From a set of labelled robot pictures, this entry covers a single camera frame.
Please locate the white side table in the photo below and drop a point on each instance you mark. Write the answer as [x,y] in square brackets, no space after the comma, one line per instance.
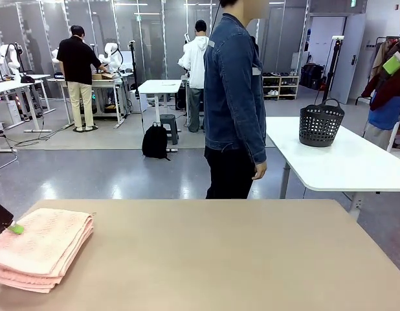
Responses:
[336,162]

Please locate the flat cardboard box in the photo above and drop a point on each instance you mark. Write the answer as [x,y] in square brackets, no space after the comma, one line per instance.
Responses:
[103,76]

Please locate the person in black shirt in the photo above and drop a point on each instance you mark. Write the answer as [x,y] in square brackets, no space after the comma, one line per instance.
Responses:
[77,64]

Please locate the pink herringbone towel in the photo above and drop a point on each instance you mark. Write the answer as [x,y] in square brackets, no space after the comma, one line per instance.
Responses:
[38,249]

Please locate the dark perforated plastic basket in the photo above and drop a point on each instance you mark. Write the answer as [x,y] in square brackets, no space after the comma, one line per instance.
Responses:
[319,124]

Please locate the grey open door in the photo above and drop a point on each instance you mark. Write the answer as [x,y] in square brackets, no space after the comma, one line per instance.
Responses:
[349,58]

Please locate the person in denim jacket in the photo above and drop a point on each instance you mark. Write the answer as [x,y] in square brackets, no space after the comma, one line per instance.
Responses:
[232,97]

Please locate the long white desk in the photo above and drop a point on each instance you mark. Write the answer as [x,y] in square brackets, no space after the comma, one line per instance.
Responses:
[12,85]

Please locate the grey plastic stool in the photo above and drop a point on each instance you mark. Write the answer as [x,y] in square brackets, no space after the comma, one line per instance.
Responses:
[171,124]

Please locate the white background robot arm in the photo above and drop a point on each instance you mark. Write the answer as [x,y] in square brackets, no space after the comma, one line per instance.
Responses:
[56,55]
[7,58]
[111,55]

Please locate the black suitcase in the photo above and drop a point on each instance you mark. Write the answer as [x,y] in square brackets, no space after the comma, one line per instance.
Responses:
[311,76]

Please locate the white desk with robots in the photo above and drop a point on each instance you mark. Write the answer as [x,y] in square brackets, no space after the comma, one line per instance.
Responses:
[106,84]

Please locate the person's left hand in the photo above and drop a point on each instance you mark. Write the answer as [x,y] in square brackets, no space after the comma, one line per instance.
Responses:
[261,171]

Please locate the wooden shoe rack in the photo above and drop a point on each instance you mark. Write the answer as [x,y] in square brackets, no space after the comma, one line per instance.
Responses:
[282,87]

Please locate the small white standing desk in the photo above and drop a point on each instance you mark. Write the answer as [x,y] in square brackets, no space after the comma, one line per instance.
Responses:
[161,87]

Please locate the black office chair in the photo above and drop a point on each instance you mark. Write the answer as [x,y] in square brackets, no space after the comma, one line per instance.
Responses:
[2,142]

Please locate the black tripod stand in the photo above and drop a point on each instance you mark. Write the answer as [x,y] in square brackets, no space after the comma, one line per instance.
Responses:
[332,64]

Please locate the person in white hoodie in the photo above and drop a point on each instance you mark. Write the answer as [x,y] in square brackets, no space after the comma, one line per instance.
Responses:
[196,64]

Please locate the denim-sleeved left forearm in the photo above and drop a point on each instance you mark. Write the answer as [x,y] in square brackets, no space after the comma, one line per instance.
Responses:
[256,139]

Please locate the black backpack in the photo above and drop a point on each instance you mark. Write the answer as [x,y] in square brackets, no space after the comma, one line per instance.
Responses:
[154,142]

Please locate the clothes rack with coats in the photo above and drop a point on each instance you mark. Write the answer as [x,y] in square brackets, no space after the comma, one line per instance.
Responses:
[389,90]

